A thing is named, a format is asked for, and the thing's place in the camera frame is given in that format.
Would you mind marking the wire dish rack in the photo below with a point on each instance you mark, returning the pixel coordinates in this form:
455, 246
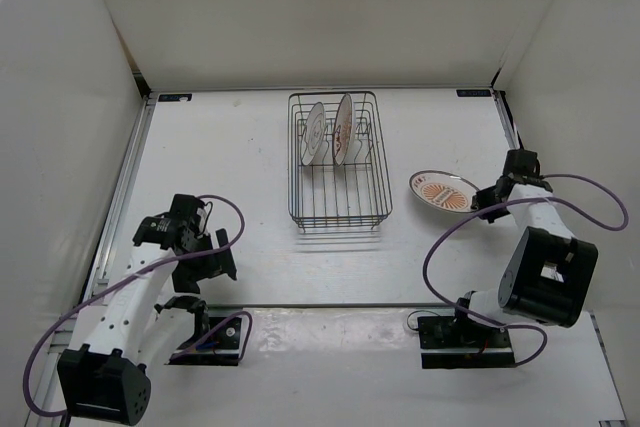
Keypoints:
326, 195

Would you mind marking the blue table label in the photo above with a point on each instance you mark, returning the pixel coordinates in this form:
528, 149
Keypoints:
474, 93
171, 98

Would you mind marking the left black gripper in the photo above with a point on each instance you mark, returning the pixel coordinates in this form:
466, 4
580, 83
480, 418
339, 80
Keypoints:
185, 279

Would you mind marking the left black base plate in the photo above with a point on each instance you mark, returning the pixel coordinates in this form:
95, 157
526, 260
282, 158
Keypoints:
220, 340

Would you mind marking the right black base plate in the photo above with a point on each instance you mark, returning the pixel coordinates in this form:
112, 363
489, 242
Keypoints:
447, 342

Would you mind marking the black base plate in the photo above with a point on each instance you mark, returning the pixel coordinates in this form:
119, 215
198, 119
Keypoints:
220, 340
447, 342

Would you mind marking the right blue table label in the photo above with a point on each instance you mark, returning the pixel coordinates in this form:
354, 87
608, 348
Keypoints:
474, 93

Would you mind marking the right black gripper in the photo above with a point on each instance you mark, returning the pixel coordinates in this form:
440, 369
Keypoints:
485, 197

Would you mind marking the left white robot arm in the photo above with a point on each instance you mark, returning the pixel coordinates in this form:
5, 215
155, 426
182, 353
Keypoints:
155, 315

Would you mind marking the orange sunburst plate green rim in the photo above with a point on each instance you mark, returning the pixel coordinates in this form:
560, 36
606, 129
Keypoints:
443, 191

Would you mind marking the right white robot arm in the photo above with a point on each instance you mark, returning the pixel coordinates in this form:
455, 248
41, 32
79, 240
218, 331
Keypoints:
549, 273

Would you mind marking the left blue table label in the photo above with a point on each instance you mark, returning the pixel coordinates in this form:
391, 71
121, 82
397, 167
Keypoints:
171, 98

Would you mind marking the white plate black swirl pattern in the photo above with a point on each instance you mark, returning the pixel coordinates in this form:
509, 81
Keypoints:
314, 131

